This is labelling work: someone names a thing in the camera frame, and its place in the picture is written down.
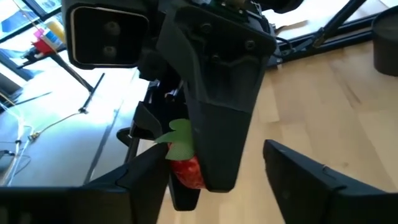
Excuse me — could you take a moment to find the red box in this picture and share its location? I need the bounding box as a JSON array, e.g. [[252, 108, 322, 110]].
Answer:
[[30, 39, 57, 56]]

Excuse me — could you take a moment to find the red strawberry with green leaves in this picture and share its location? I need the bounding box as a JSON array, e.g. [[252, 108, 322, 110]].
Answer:
[[154, 118, 206, 190]]

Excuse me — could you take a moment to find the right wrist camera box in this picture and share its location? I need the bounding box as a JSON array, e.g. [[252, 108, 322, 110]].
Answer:
[[61, 0, 156, 70]]

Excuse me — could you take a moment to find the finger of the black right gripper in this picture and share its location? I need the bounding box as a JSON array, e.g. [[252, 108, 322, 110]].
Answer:
[[117, 101, 201, 212], [157, 6, 277, 192]]

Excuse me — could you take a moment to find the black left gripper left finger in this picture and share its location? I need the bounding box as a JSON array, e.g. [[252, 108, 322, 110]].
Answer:
[[0, 142, 170, 224]]

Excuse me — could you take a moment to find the black plant pot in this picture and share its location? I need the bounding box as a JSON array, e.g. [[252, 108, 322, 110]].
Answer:
[[371, 4, 398, 77]]

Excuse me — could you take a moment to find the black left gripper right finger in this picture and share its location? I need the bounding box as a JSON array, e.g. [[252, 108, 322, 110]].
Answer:
[[263, 139, 398, 224]]

